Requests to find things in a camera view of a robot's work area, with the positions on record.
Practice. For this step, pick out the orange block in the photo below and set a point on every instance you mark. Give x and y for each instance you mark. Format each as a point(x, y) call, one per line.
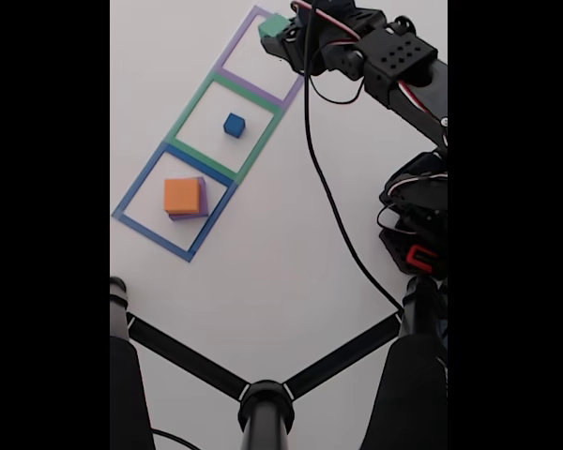
point(182, 194)

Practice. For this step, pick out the green tape square frame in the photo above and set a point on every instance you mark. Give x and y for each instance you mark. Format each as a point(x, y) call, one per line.
point(192, 109)

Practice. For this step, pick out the small blue cube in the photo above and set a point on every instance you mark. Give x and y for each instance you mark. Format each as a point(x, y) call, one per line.
point(233, 124)

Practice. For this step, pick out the blue tape square frame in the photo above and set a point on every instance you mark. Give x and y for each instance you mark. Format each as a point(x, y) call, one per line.
point(141, 180)

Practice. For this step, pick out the green block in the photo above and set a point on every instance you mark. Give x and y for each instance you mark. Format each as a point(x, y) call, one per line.
point(272, 25)

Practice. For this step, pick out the black tripod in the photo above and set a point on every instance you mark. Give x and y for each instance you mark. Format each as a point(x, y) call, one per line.
point(265, 412)

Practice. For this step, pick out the purple tape square frame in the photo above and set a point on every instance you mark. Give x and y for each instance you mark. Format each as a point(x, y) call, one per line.
point(238, 37)

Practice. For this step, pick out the large purple block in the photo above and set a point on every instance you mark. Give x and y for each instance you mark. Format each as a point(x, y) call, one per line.
point(204, 201)

